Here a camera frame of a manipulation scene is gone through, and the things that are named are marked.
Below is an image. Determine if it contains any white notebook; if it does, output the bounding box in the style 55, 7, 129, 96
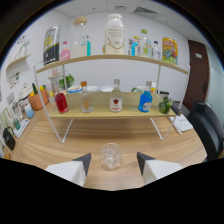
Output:
169, 114, 194, 133

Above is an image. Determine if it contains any green potted plant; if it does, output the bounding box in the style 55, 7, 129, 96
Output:
58, 73, 75, 90

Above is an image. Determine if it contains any clear bottle cork lid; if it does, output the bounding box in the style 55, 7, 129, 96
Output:
70, 16, 89, 59

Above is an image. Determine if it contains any red liquid bottle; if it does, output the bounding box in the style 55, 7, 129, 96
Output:
54, 87, 70, 115

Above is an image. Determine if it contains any black yellow snack bag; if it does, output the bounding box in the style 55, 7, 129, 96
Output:
42, 25, 62, 66

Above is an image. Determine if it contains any small pink bottle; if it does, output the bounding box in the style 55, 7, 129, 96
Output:
60, 40, 71, 62

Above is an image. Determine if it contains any white tray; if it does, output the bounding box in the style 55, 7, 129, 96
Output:
13, 118, 31, 139

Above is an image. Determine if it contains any dark handled tool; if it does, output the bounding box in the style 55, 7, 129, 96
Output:
170, 104, 183, 117

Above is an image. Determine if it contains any brown door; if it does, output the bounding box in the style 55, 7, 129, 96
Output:
182, 39, 210, 112

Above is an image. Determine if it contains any black armchair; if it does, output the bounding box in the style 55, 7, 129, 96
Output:
186, 101, 224, 161

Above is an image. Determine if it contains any small clear bottle orange cap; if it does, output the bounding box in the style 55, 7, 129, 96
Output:
79, 80, 95, 114

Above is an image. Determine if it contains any teal bottle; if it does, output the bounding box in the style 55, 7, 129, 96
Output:
86, 35, 92, 57

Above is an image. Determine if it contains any clear bottle red label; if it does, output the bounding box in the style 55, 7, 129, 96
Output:
109, 78, 124, 113

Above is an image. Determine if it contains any blue liquid bottle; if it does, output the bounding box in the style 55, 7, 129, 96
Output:
138, 80, 154, 113

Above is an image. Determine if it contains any orange basket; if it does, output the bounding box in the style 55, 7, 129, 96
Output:
27, 88, 50, 111

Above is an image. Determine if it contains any white milk bottle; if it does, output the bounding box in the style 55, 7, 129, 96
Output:
104, 12, 126, 56

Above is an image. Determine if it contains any small blue bottle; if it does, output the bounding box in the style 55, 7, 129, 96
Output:
131, 35, 140, 57

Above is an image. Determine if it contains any clear glass with ice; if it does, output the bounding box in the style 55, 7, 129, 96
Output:
99, 142, 124, 172

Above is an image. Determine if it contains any white frame wooden shelf rack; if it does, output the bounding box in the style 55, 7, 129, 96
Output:
33, 54, 191, 144

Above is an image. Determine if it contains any bowl of green limes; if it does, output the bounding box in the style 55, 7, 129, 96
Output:
157, 95, 174, 115

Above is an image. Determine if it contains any wooden wall shelf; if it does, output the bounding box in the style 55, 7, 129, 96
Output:
5, 53, 32, 71

